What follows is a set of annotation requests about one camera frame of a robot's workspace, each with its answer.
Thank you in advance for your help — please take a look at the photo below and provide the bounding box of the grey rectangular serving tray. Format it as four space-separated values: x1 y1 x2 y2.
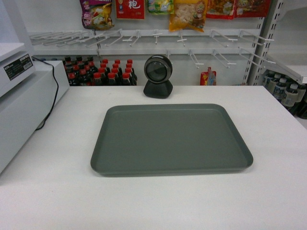
90 103 253 177

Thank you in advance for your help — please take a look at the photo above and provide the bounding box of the white checkout counter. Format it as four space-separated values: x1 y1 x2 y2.
0 86 307 230

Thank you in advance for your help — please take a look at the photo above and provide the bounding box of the black barcode scanner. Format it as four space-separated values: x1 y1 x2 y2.
143 55 173 99

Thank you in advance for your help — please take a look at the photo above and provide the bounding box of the red spout pouch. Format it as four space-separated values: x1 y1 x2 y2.
200 67 217 86

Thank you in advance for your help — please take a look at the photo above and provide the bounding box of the yellow snack bag hanging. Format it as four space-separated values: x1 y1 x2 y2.
168 0 208 32

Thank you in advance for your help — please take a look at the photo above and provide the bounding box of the green snack bag hanging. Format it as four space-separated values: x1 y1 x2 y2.
147 0 174 15

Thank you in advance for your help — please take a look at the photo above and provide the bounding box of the red snack bag with character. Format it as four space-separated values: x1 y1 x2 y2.
115 0 145 20

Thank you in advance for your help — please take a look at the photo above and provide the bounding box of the purple snack bag hanging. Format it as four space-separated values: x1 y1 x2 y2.
80 0 114 31

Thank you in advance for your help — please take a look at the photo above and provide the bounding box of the red snack bag right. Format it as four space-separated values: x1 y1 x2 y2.
206 0 236 20

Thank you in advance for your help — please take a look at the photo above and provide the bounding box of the white cash register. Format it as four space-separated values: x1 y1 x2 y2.
0 42 70 174

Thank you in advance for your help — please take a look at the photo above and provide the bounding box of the black power cable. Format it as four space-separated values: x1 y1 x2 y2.
31 56 59 131

